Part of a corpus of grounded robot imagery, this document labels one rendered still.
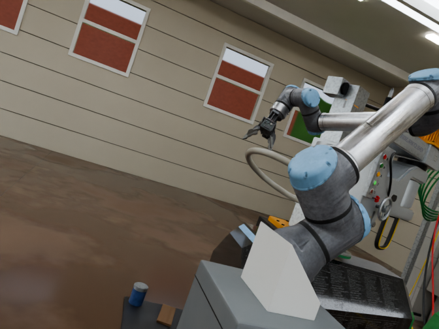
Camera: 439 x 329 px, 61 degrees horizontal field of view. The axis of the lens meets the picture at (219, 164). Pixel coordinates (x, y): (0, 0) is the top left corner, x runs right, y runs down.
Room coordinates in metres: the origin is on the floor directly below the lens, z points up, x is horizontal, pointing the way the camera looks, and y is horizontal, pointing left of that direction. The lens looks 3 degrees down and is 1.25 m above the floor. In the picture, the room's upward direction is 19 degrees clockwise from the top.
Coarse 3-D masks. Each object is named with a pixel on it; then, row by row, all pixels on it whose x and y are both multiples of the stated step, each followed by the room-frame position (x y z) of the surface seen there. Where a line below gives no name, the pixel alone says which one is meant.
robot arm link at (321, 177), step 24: (432, 72) 1.32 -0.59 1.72; (408, 96) 1.28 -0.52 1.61; (432, 96) 1.29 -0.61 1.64; (384, 120) 1.21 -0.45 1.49; (408, 120) 1.24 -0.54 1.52; (336, 144) 1.18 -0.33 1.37; (360, 144) 1.15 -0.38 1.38; (384, 144) 1.19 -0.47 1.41; (288, 168) 1.11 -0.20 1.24; (312, 168) 1.04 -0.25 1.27; (336, 168) 1.05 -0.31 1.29; (360, 168) 1.14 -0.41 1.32; (312, 192) 1.05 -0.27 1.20; (336, 192) 1.06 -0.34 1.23; (312, 216) 1.10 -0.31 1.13; (336, 216) 1.08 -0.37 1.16
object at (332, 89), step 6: (330, 78) 3.14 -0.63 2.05; (336, 78) 3.09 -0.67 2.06; (342, 78) 3.06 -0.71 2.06; (330, 84) 3.12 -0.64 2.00; (336, 84) 3.08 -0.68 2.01; (342, 84) 3.05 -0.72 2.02; (348, 84) 3.08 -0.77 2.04; (324, 90) 3.15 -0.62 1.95; (330, 90) 3.11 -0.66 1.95; (336, 90) 3.06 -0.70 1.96; (342, 90) 3.05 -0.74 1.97; (330, 96) 3.19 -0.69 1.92; (336, 96) 3.11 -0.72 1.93; (342, 96) 3.11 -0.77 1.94
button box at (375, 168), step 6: (384, 150) 2.07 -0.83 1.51; (378, 156) 2.07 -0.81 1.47; (378, 162) 2.07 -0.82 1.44; (384, 162) 2.11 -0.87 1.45; (372, 168) 2.08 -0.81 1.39; (378, 168) 2.08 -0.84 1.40; (372, 174) 2.07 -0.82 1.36; (372, 180) 2.07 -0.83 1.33; (366, 186) 2.07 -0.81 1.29; (372, 186) 2.09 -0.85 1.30; (366, 192) 2.07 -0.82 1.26
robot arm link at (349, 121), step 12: (312, 120) 1.83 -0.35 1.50; (324, 120) 1.78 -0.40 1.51; (336, 120) 1.72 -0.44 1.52; (348, 120) 1.67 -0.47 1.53; (360, 120) 1.63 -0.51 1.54; (420, 120) 1.41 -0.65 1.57; (432, 120) 1.37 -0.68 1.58; (312, 132) 1.86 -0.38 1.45; (408, 132) 1.47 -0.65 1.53; (420, 132) 1.43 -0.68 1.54; (432, 132) 1.42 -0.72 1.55
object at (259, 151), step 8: (248, 152) 1.75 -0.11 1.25; (256, 152) 1.67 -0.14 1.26; (264, 152) 1.63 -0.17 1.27; (272, 152) 1.60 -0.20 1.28; (248, 160) 1.86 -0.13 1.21; (280, 160) 1.57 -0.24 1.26; (288, 160) 1.56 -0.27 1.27; (256, 168) 1.94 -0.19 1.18; (264, 176) 1.97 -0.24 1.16; (272, 184) 1.99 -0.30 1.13; (280, 192) 1.99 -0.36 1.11; (288, 192) 1.98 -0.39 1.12; (296, 200) 1.95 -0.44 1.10
